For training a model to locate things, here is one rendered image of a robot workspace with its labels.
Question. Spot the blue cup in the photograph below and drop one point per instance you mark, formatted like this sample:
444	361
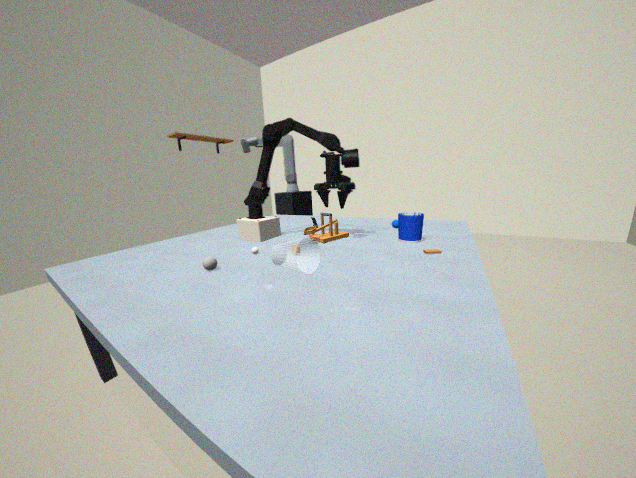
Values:
410	225

